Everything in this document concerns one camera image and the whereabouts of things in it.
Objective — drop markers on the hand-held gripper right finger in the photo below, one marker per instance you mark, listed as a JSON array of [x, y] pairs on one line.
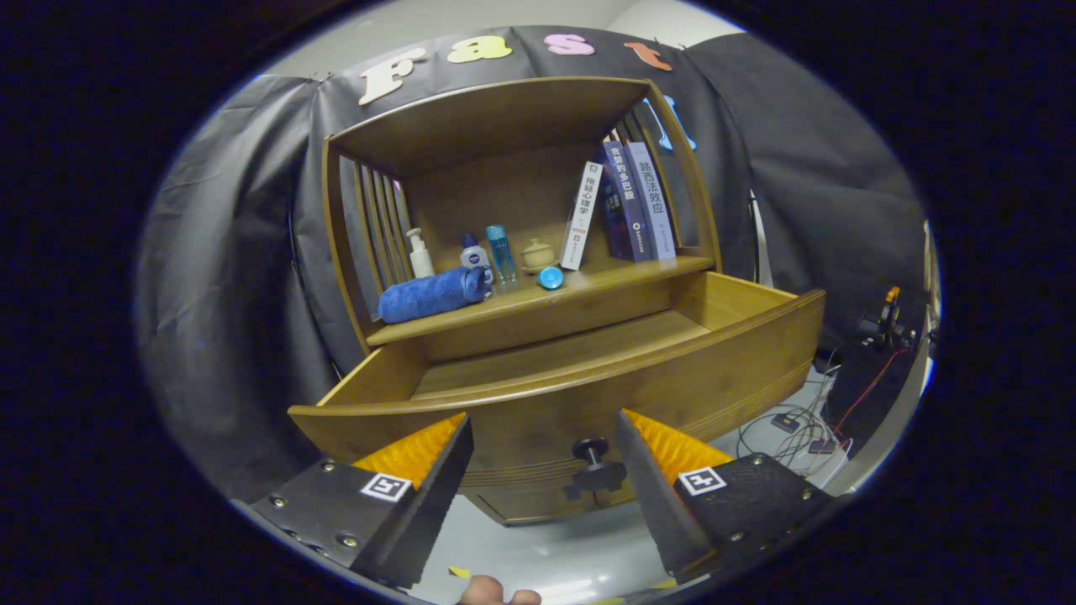
[[656, 504]]

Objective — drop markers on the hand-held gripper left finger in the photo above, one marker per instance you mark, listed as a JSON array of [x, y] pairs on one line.
[[437, 504]]

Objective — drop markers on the black drawer knob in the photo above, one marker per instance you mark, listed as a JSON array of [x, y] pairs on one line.
[[597, 477]]

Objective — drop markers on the wooden drawer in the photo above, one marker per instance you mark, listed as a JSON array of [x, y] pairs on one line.
[[538, 420]]

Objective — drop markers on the blue and white cosmetic tube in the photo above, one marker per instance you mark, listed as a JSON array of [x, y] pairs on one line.
[[551, 278]]

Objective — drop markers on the wooden countertop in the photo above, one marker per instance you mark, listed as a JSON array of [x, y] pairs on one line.
[[588, 290]]

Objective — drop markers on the wooden cabinet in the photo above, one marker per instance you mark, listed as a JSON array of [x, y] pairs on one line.
[[487, 126]]

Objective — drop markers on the yellow tape piece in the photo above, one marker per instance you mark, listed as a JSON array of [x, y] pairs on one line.
[[459, 572]]

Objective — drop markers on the blue folded towel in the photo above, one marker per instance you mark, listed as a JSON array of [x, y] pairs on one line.
[[429, 296]]

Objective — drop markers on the white pump bottle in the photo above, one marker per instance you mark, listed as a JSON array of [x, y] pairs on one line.
[[420, 262]]

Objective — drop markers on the white lotion bottle blue cap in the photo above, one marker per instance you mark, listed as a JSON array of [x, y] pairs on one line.
[[475, 256]]

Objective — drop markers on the clear blue bottle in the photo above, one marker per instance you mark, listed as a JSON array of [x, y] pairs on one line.
[[502, 256]]

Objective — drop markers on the beige lidded tea cup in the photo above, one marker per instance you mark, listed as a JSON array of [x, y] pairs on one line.
[[538, 256]]

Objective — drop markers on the pale lavender book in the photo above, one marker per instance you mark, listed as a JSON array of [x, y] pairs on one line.
[[656, 210]]

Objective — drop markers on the white book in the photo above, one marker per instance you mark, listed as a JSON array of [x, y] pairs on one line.
[[582, 218]]

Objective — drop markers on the dark blue book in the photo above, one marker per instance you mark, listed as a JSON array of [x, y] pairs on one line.
[[626, 210]]

